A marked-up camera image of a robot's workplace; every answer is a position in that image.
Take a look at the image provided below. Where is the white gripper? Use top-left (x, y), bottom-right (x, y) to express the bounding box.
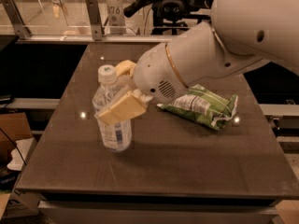
top-left (94, 42), bottom-right (188, 126)

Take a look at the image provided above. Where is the clear plastic water bottle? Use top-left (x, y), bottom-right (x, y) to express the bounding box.
top-left (93, 64), bottom-right (132, 152)

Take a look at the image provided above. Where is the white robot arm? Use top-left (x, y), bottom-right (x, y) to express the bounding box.
top-left (95, 0), bottom-right (299, 124)

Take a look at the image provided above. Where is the green snack bag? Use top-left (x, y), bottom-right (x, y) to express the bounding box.
top-left (157, 84), bottom-right (238, 131)

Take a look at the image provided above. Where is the black office chair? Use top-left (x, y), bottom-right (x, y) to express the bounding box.
top-left (151, 0), bottom-right (210, 35)

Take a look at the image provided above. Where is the cardboard box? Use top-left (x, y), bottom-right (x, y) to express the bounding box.
top-left (0, 113), bottom-right (32, 165)

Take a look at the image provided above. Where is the white crumpled paper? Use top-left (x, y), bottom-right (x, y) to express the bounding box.
top-left (7, 137), bottom-right (36, 171)

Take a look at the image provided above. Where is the white numbered post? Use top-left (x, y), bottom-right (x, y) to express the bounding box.
top-left (106, 0), bottom-right (126, 35)

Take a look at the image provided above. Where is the middle metal rail bracket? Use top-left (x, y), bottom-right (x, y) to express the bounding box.
top-left (85, 0), bottom-right (104, 41)

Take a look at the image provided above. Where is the metal rail bracket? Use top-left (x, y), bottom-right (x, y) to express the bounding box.
top-left (0, 0), bottom-right (32, 40)
top-left (85, 0), bottom-right (104, 41)

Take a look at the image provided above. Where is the left metal rail bracket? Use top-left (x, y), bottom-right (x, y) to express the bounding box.
top-left (0, 0), bottom-right (32, 40)

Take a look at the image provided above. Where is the black cable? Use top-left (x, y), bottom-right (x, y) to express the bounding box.
top-left (0, 127), bottom-right (28, 166)

